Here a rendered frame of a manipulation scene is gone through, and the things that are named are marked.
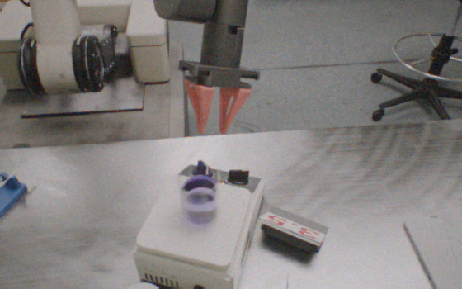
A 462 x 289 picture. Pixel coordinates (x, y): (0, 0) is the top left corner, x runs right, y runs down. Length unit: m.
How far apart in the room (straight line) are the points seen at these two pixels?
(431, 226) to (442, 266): 0.06
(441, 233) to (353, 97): 1.55
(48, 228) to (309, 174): 0.41
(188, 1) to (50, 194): 0.39
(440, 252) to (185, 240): 0.35
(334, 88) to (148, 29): 1.08
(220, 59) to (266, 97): 1.54
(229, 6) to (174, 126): 0.87
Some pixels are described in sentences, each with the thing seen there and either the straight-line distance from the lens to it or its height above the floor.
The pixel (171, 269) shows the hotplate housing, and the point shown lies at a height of 0.81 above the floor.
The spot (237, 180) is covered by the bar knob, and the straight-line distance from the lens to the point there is 0.63.
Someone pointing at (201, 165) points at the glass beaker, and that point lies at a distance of 0.52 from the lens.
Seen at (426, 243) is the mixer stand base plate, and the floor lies 0.76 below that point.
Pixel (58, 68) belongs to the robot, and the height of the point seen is 0.61.
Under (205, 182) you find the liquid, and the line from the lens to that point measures 0.52.
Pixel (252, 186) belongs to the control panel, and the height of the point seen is 0.80.
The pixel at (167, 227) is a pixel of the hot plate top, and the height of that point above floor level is 0.84.
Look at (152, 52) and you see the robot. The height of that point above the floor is 0.50.
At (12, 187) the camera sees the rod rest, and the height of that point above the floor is 0.76.
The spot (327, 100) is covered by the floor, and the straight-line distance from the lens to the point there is 2.14.
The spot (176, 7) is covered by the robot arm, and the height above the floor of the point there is 1.05.
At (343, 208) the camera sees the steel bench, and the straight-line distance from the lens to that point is 0.69.
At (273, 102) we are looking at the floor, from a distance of 2.08.
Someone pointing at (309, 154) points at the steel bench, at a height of 0.75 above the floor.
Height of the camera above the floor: 1.27
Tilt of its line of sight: 42 degrees down
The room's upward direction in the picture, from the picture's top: straight up
